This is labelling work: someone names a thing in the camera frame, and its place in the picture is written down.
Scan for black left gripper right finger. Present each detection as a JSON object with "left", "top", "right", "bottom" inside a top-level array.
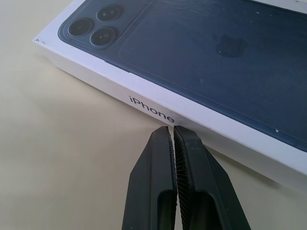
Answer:
[{"left": 173, "top": 125, "right": 253, "bottom": 230}]

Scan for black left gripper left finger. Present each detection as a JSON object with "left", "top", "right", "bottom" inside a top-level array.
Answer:
[{"left": 120, "top": 126, "right": 180, "bottom": 230}]

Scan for white phone box lid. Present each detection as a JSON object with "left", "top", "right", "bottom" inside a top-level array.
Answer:
[{"left": 33, "top": 0, "right": 307, "bottom": 192}]

